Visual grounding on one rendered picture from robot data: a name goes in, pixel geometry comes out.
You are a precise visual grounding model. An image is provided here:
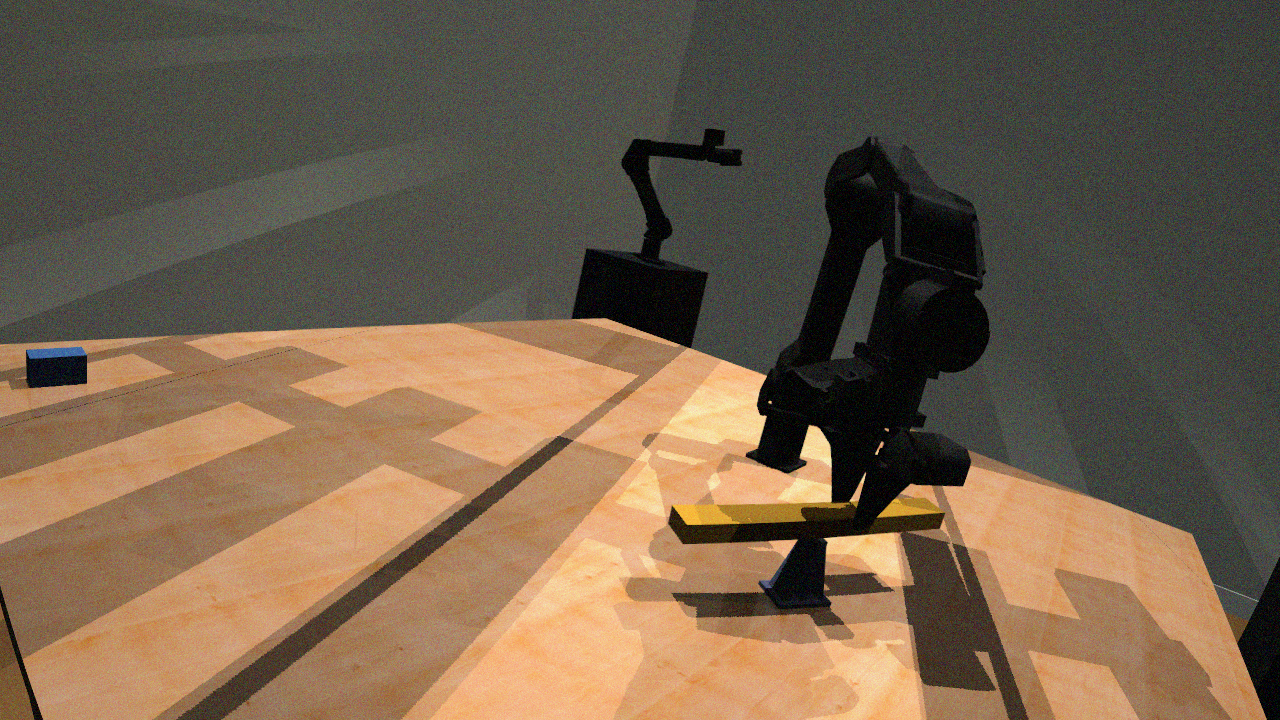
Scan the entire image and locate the yellow rectangular bar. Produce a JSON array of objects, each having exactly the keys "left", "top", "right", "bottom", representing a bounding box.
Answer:
[{"left": 668, "top": 498, "right": 945, "bottom": 544}]

